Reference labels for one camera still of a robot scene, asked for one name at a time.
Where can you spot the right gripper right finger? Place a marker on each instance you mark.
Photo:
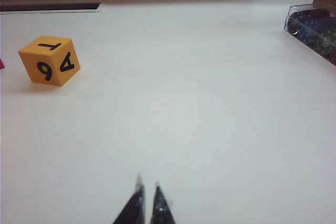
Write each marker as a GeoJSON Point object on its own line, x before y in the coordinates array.
{"type": "Point", "coordinates": [160, 208]}

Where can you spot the pink foam block letter B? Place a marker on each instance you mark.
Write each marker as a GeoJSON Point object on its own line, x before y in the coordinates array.
{"type": "Point", "coordinates": [1, 64]}

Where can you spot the yellow foam block number 9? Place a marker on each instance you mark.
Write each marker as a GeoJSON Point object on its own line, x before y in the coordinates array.
{"type": "Point", "coordinates": [31, 58]}

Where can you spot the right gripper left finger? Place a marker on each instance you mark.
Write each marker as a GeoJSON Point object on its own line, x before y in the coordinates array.
{"type": "Point", "coordinates": [135, 208]}

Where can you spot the clear case of chips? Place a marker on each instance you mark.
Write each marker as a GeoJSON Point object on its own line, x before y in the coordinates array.
{"type": "Point", "coordinates": [309, 30]}

